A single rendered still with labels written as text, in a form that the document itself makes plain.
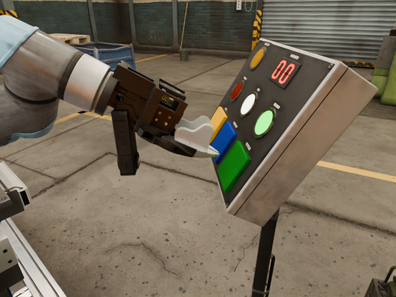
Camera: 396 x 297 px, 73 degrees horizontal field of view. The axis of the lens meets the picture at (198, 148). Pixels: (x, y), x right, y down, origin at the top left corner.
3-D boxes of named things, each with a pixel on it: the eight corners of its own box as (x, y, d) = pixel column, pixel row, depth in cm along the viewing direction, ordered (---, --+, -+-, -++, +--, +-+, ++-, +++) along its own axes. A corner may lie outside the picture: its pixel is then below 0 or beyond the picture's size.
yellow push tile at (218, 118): (207, 141, 64) (224, 116, 61) (204, 129, 71) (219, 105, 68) (214, 145, 65) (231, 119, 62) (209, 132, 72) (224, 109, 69)
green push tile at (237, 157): (223, 192, 47) (247, 158, 44) (216, 169, 53) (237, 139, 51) (232, 195, 47) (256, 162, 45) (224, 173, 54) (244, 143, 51)
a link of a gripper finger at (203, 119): (232, 132, 46) (185, 108, 43) (214, 159, 48) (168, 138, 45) (228, 125, 48) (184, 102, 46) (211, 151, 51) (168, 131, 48)
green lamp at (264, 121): (251, 138, 45) (254, 114, 43) (255, 128, 49) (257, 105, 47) (270, 141, 44) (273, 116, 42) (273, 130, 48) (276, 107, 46)
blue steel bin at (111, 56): (66, 82, 522) (57, 43, 489) (102, 75, 577) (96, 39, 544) (102, 93, 454) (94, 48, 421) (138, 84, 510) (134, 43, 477)
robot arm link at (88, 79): (58, 107, 37) (75, 91, 44) (91, 122, 38) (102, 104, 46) (76, 58, 34) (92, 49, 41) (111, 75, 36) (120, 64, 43)
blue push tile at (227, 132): (214, 163, 56) (233, 134, 53) (209, 147, 62) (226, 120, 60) (222, 166, 56) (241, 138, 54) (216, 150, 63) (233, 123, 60)
